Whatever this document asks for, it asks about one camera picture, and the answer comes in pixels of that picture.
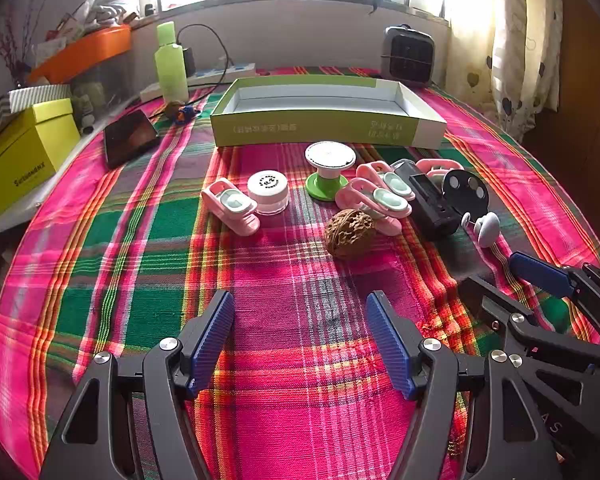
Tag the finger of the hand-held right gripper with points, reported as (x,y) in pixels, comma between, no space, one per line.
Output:
(495,300)
(540,270)

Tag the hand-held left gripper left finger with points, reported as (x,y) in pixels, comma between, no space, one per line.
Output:
(212,342)

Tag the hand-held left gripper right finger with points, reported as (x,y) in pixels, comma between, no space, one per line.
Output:
(390,347)

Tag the white knob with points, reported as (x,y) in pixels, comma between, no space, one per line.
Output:
(487,227)

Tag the black round disc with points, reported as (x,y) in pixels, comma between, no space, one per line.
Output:
(460,201)

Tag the black rectangular battery pack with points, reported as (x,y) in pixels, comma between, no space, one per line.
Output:
(430,210)

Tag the large brown walnut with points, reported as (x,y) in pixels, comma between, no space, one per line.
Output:
(350,232)

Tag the pink clip with mint pad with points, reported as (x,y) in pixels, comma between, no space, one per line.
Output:
(232,202)
(390,201)
(400,185)

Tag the white round jar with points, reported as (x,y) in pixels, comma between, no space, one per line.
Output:
(267,185)

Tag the white green spool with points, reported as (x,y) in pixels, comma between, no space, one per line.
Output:
(330,157)

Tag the green white cardboard box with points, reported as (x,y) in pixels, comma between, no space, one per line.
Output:
(280,130)

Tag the pink green plaid tablecloth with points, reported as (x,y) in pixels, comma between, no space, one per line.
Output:
(290,285)

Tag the black smartphone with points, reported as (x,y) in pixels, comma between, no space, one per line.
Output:
(130,137)

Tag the blue toy figure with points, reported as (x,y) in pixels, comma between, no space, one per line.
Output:
(184,115)

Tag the patterned cream curtain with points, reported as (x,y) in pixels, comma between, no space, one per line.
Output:
(520,35)

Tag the small brown walnut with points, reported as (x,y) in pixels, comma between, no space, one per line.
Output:
(172,110)

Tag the grey small heater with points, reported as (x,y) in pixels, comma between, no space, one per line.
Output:
(410,57)

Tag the yellow-green box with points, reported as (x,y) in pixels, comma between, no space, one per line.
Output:
(25,160)

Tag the green plastic bottle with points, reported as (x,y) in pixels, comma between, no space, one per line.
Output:
(170,70)

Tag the white blue power strip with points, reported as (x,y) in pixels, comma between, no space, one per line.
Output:
(240,68)

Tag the black charger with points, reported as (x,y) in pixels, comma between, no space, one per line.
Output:
(187,62)

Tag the clear storage bin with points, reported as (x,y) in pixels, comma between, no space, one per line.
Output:
(110,77)

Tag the striped box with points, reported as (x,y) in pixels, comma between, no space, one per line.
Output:
(35,95)

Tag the orange tray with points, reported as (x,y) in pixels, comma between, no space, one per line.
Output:
(95,47)

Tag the colourful paper packets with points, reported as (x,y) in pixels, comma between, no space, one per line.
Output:
(60,35)

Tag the white gloves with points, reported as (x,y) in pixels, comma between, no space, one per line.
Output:
(105,10)

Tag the red flower branches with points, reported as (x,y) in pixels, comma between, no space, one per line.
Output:
(11,55)

